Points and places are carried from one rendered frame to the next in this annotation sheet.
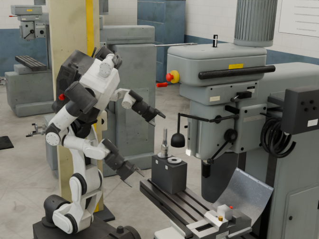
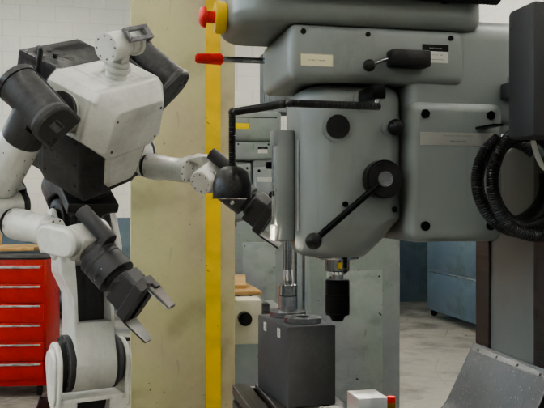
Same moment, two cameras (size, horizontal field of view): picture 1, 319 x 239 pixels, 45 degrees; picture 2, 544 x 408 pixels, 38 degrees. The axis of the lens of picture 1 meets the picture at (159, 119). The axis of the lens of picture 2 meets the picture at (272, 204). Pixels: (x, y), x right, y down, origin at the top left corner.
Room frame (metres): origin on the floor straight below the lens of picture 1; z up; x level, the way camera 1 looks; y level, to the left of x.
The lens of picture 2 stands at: (0.42, -0.63, 1.42)
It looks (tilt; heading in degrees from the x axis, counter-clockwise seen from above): 0 degrees down; 18
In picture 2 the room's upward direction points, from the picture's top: straight up
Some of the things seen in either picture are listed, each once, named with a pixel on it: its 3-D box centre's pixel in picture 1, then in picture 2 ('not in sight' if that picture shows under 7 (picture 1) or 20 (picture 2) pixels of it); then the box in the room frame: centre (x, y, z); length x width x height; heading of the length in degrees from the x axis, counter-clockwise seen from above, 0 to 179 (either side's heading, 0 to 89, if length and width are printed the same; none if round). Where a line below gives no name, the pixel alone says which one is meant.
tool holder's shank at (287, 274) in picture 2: (164, 136); (287, 261); (2.31, -0.04, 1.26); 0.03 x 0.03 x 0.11
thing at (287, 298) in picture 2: (164, 150); (287, 299); (2.31, -0.04, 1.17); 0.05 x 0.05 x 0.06
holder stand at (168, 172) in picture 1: (168, 171); (295, 354); (2.27, -0.07, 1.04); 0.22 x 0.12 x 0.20; 38
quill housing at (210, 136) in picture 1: (210, 127); (339, 172); (1.92, -0.27, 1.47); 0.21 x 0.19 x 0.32; 31
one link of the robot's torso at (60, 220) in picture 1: (73, 217); not in sight; (2.27, 0.56, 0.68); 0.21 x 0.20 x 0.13; 49
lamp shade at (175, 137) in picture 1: (178, 139); (231, 181); (1.78, -0.09, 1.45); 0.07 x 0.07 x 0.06
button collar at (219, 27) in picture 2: (174, 77); (219, 17); (1.80, -0.06, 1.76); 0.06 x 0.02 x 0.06; 31
